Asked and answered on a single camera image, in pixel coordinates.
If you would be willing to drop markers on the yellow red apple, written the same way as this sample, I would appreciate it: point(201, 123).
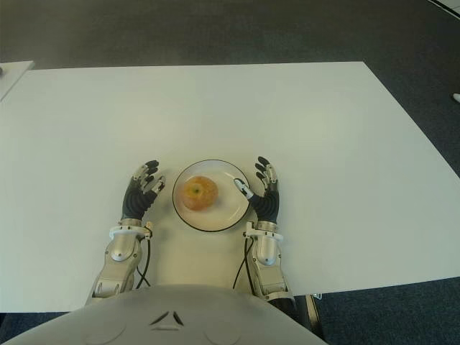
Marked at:
point(199, 194)

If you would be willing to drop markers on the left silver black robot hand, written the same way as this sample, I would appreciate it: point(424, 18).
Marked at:
point(138, 199)

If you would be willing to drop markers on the white plate with black rim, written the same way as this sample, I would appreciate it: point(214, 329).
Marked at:
point(230, 215)

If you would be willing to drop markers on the small white object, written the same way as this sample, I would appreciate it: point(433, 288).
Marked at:
point(456, 96)

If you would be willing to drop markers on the grey robot torso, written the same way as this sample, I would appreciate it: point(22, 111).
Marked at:
point(161, 320)

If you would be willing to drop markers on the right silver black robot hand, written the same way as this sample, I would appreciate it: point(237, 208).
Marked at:
point(267, 206)

